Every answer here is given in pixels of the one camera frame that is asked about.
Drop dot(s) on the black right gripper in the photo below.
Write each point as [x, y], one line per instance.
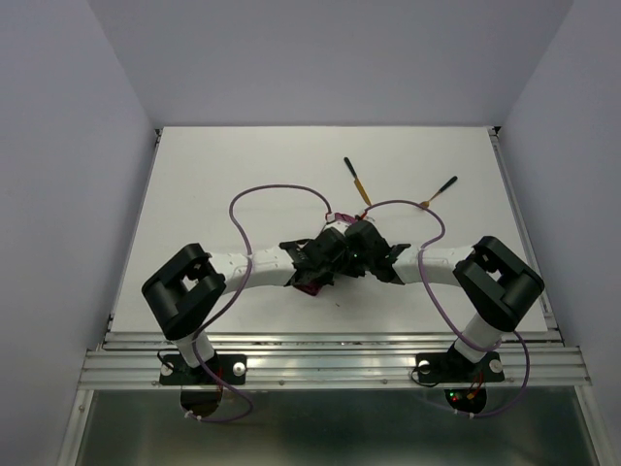
[352, 271]

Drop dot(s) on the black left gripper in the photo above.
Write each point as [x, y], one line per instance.
[327, 278]

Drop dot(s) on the purple cloth napkin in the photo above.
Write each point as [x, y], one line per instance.
[340, 222]

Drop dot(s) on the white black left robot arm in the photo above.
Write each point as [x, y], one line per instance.
[182, 293]

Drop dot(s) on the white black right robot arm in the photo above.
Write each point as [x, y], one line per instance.
[499, 284]

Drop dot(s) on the aluminium front rail frame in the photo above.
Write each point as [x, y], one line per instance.
[328, 361]

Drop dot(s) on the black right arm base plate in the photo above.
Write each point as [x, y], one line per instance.
[449, 367]

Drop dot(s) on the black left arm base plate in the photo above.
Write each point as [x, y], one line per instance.
[174, 371]

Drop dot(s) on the aluminium right side rail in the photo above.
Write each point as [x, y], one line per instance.
[552, 326]

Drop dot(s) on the aluminium rail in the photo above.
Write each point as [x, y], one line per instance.
[552, 326]
[135, 200]

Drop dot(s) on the aluminium left side rail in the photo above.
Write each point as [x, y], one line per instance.
[135, 200]

